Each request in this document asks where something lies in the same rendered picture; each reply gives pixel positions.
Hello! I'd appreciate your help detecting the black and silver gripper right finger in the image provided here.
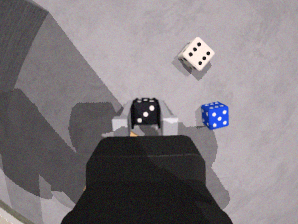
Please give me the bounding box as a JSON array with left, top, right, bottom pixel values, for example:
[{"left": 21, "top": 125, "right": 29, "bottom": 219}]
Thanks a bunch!
[{"left": 156, "top": 99, "right": 178, "bottom": 136}]

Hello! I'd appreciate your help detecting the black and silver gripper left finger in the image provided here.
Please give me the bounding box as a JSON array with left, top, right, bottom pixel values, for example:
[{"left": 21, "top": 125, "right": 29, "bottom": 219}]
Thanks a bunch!
[{"left": 112, "top": 100, "right": 135, "bottom": 136}]

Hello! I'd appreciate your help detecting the blue die with white pips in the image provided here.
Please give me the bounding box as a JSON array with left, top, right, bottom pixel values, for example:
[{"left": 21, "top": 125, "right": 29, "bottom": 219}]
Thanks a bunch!
[{"left": 201, "top": 102, "right": 229, "bottom": 130}]

